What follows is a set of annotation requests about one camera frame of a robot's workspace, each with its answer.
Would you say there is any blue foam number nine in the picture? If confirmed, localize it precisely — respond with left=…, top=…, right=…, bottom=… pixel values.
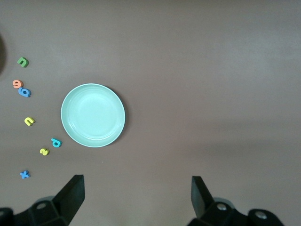
left=18, top=86, right=32, bottom=98

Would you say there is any green plate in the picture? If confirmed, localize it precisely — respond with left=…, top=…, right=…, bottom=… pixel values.
left=60, top=83, right=126, bottom=148

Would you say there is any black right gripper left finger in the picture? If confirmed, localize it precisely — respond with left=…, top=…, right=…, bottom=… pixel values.
left=0, top=174, right=85, bottom=226

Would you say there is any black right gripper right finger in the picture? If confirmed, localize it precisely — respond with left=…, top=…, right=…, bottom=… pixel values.
left=187, top=176, right=285, bottom=226

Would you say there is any teal foam letter d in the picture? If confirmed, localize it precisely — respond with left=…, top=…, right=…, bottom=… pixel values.
left=50, top=137, right=63, bottom=148

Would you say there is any green foam letter u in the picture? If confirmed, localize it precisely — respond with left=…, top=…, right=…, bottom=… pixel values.
left=16, top=56, right=30, bottom=68

